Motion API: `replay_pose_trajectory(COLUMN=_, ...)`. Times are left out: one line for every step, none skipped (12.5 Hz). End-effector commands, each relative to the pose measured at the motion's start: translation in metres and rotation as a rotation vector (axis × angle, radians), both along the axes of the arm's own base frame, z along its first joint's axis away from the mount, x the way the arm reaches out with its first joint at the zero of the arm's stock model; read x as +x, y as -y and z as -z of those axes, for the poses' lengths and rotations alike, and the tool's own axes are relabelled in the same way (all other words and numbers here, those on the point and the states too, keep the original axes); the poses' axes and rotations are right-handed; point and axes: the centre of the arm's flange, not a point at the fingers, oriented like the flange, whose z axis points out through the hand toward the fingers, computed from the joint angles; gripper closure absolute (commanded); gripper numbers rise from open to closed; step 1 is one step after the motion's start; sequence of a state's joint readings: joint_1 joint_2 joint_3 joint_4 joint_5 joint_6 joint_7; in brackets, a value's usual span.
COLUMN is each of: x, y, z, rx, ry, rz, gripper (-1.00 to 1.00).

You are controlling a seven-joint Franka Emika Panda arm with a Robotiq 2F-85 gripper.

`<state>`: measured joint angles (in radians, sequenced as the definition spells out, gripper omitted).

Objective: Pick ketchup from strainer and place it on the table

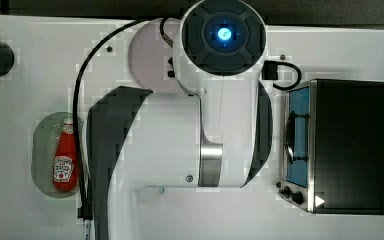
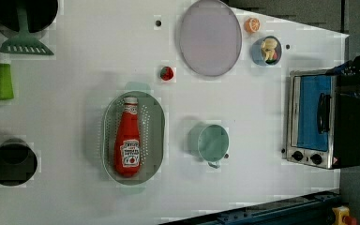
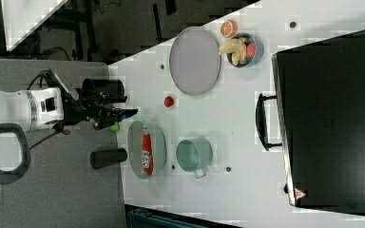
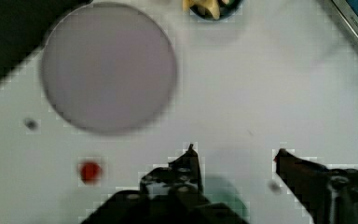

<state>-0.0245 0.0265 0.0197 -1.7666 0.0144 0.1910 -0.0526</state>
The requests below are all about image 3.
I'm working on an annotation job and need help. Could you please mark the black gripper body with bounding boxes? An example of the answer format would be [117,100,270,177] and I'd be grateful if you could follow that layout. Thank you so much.
[62,89,117,130]

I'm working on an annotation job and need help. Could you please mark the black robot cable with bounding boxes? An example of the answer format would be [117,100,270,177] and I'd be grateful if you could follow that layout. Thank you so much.
[27,68,65,150]

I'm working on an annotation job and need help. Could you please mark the red felt ketchup bottle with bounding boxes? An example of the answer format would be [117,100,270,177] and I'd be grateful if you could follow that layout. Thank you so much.
[141,126,154,175]

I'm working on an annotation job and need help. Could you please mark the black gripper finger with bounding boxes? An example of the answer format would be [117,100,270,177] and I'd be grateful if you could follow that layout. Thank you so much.
[101,93,127,104]
[107,108,138,120]

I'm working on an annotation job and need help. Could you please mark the black cylinder holder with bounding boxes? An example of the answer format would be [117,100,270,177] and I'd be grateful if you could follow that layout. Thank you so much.
[80,79,127,105]

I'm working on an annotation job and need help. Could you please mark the black toaster oven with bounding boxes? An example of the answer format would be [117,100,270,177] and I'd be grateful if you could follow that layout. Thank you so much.
[271,29,365,216]

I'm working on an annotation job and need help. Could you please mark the large grey round plate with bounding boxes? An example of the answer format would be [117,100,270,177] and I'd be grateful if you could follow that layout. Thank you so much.
[169,27,221,96]

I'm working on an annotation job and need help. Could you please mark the green oval metal strainer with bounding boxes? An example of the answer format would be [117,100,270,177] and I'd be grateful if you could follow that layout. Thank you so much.
[127,121,166,180]

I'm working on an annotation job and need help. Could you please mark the orange slice toy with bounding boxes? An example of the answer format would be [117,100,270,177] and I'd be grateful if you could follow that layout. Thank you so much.
[221,20,238,38]

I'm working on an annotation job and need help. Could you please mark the blue bowl with toy food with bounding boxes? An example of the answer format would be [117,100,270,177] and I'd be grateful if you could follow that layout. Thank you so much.
[219,33,263,67]

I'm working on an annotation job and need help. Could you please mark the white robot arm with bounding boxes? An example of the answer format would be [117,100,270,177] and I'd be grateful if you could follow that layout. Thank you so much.
[0,87,138,132]

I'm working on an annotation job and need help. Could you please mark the red toy strawberry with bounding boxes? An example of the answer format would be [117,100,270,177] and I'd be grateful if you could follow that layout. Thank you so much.
[163,96,174,107]

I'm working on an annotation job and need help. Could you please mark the green metal cup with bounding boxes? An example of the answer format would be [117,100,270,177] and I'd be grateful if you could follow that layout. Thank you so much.
[176,137,213,179]

